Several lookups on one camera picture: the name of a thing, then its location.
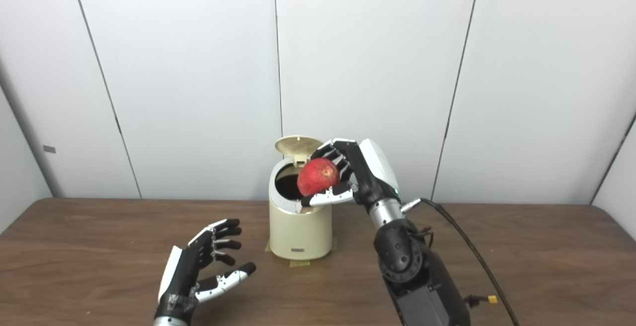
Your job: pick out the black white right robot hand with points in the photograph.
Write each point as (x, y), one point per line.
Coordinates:
(370, 172)

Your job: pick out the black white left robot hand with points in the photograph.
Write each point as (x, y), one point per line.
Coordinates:
(181, 274)

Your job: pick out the red apple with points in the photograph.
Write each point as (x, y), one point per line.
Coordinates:
(318, 177)

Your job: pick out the cream round bin lid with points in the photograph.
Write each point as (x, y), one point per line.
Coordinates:
(295, 145)

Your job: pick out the cream-colored bin body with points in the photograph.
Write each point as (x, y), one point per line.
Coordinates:
(300, 231)

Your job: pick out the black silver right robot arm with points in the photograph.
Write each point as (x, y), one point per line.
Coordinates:
(412, 271)

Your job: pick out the small gray wall tag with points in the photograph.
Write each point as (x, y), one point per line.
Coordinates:
(49, 149)

